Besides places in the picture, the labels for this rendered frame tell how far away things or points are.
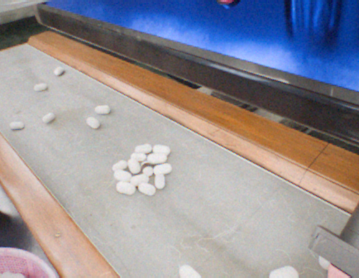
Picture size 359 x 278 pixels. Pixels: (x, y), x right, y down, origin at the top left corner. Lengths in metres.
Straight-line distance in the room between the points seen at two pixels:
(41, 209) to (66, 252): 0.10
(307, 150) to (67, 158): 0.47
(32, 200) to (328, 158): 0.51
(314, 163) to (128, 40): 0.42
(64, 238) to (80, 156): 0.21
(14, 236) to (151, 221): 0.28
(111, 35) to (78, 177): 0.40
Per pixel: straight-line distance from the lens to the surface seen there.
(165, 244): 0.43
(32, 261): 0.45
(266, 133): 0.56
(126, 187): 0.48
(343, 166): 0.53
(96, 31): 0.20
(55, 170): 0.59
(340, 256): 0.34
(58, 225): 0.46
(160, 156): 0.52
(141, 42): 0.16
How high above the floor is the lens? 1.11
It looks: 39 degrees down
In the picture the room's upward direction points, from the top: 5 degrees counter-clockwise
